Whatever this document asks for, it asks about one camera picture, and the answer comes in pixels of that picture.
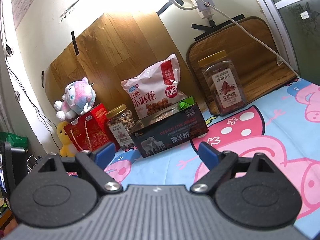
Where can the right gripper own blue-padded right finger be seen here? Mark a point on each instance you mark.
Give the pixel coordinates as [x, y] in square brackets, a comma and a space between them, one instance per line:
[220, 165]

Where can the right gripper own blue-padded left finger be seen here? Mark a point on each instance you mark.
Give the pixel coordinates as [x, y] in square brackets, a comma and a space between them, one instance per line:
[91, 167]

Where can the black cardboard storage box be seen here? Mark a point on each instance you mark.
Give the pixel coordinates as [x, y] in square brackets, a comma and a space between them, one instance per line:
[181, 127]

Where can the green snack packet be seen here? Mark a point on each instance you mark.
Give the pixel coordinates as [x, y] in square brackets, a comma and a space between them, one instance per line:
[185, 103]

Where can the pecan jar yellow lid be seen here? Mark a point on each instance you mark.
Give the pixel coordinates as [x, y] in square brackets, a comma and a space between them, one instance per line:
[223, 81]

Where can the green bag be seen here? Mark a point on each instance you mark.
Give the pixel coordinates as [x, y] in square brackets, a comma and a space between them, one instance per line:
[15, 140]

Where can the yellow duck plush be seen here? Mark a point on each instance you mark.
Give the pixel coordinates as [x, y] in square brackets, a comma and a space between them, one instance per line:
[67, 149]

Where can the red gift box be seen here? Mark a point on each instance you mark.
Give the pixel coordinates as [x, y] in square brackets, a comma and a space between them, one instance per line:
[90, 131]

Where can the cashew jar gold lid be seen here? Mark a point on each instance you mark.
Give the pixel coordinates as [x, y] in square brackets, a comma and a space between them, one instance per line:
[120, 121]

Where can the pink white plush toy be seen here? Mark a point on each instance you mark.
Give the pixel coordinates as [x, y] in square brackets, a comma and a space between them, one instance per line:
[78, 99]

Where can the pink fried-dough snack bag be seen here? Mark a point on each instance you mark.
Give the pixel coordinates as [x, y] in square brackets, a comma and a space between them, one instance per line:
[156, 87]

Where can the brown woven cushion mat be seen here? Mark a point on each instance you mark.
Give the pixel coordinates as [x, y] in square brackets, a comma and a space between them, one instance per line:
[251, 47]

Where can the wooden board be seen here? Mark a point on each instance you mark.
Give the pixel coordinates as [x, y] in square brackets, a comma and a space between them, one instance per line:
[116, 47]

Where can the white power strip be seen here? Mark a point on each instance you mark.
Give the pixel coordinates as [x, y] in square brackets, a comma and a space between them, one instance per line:
[204, 8]

